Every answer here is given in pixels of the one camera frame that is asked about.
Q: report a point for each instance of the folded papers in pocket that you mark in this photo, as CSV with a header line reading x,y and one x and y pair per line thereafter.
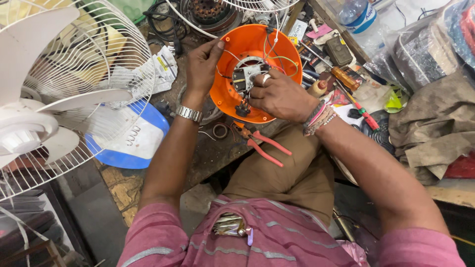
x,y
228,225

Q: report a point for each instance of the copper wound fan motor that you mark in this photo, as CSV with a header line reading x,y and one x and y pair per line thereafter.
x,y
207,11

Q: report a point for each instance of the yellow fan blades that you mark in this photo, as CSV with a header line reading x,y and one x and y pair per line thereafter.
x,y
100,44

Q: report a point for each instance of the silver metal wristwatch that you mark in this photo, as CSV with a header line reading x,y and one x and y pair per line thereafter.
x,y
188,113

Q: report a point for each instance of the red and green screwdriver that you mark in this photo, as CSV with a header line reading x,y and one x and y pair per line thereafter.
x,y
365,115

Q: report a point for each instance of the heap of clear plastic bags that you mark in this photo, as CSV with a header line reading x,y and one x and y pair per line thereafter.
x,y
426,44

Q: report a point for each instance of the metal fan switch assembly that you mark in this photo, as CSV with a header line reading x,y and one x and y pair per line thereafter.
x,y
243,77

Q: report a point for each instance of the green fan blade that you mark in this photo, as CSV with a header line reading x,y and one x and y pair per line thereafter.
x,y
130,8

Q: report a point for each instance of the dirty brown cloth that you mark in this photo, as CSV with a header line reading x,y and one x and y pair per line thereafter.
x,y
434,122

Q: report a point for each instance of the person's right hand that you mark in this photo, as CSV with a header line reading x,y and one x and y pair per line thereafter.
x,y
285,100

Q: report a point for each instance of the white printed packet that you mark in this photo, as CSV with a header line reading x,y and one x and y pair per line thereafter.
x,y
298,29

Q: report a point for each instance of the yellow green plastic wrapper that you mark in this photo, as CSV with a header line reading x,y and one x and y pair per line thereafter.
x,y
395,101

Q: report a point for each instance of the person's left hand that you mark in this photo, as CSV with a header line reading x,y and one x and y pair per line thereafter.
x,y
200,74

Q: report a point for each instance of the red plastic object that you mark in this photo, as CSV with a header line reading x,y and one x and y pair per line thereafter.
x,y
462,167

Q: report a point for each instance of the person's pink striped shirt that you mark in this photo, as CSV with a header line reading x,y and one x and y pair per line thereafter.
x,y
282,244

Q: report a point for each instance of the person's brown trousers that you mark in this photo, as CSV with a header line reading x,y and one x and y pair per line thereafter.
x,y
289,174

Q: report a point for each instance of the blue and white fan base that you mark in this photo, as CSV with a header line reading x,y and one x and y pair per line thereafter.
x,y
144,144

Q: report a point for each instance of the clear plastic water bottle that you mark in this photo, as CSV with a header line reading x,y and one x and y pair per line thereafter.
x,y
360,20

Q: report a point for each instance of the orange plastic fan housing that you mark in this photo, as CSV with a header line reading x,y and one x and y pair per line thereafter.
x,y
252,42

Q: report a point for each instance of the black round fan grille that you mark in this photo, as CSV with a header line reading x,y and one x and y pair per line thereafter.
x,y
378,135

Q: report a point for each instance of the small red capped oil bottle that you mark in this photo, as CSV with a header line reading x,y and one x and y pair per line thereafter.
x,y
317,89

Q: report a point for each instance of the dark green metal box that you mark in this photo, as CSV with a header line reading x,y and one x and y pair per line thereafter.
x,y
338,51

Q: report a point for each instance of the purple pen clip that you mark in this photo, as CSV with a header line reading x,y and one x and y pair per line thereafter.
x,y
250,236

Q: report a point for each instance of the stack of dark fan parts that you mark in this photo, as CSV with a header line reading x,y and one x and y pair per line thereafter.
x,y
26,230

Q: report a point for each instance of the crumpled printed paper leaflet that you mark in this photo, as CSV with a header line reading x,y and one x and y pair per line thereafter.
x,y
165,68

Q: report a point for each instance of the pink card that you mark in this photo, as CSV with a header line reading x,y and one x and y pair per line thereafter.
x,y
319,31

